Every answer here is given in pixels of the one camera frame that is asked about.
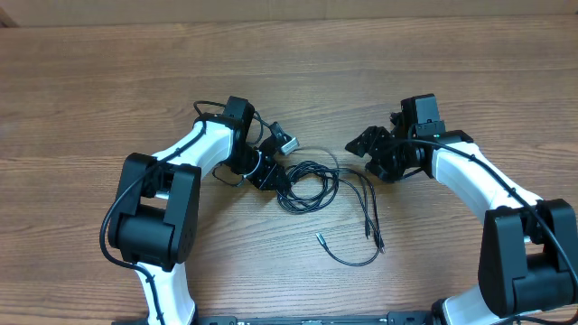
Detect black short USB cable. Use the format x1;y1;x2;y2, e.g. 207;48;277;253
314;171;383;268

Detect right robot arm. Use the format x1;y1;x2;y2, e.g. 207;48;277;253
345;94;577;325

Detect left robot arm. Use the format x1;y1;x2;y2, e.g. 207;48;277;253
99;97;299;324

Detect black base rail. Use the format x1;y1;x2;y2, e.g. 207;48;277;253
191;311;443;325

